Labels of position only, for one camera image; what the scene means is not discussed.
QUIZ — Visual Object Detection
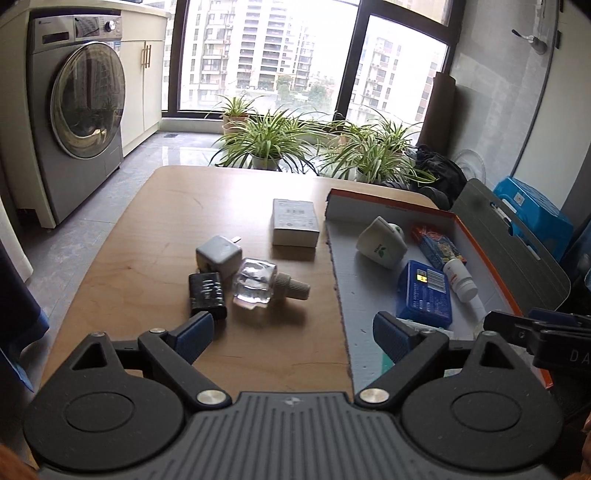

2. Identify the blue red card box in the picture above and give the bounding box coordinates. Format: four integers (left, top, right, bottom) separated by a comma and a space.
411, 224, 468, 271

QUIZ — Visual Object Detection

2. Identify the spider plant in white pot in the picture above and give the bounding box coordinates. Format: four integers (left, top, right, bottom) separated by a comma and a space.
210, 108, 324, 175
318, 134, 435, 185

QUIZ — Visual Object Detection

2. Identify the white charger adapter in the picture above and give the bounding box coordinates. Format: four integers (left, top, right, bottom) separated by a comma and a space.
195, 235, 244, 280

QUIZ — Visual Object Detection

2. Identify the white rectangular box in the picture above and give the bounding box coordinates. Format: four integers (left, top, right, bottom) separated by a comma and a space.
271, 198, 320, 246

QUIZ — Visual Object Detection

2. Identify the large dark framed window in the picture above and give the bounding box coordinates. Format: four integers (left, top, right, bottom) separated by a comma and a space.
166, 0, 455, 125

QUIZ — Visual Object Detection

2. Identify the spider plant in cream pot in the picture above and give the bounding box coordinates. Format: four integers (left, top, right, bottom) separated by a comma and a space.
205, 95, 267, 136
323, 106, 421, 148

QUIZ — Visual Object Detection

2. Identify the white fan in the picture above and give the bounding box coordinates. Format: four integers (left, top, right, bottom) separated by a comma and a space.
455, 148, 489, 184

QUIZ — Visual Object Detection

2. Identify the small white bottle red label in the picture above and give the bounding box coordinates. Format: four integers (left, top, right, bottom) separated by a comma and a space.
442, 257, 479, 303

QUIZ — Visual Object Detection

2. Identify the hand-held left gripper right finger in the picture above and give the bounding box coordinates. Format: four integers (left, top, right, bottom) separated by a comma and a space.
355, 311, 525, 409

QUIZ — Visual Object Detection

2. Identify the grey folding board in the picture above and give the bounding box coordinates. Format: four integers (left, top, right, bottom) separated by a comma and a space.
450, 178, 573, 313

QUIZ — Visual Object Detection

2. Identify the clear bottle with ribbed cap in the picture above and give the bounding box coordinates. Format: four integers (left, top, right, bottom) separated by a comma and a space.
232, 258, 311, 311

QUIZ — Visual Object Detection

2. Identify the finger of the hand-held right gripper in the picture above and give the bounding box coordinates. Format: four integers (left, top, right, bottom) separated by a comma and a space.
484, 310, 533, 347

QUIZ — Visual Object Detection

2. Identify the dark blue cloth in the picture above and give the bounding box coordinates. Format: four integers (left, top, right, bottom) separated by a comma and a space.
0, 240, 51, 395

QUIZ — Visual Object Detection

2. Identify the black bag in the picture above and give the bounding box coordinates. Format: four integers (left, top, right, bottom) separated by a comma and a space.
409, 145, 468, 195

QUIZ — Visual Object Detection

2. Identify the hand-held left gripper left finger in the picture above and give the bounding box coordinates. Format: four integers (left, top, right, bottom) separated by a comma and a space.
69, 311, 232, 409

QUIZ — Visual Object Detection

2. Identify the grey front-load washing machine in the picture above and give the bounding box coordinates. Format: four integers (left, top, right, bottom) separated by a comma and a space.
25, 11, 125, 227

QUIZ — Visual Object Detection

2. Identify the black rectangular block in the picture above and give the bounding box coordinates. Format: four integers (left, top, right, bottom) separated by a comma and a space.
188, 271, 228, 320

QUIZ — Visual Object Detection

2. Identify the brown rolled mat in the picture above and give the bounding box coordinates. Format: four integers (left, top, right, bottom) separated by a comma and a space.
420, 71, 457, 148

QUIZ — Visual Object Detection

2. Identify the blue plastic stool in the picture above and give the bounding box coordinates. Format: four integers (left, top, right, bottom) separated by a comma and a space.
493, 175, 574, 264

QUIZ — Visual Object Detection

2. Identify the orange edged cardboard box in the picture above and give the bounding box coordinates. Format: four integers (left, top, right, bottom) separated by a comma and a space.
325, 187, 555, 393

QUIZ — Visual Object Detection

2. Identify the wall faucet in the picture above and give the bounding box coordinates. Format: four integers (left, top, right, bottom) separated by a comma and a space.
512, 28, 549, 55

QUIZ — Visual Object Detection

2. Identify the grey hose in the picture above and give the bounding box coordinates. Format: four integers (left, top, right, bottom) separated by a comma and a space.
514, 37, 555, 182

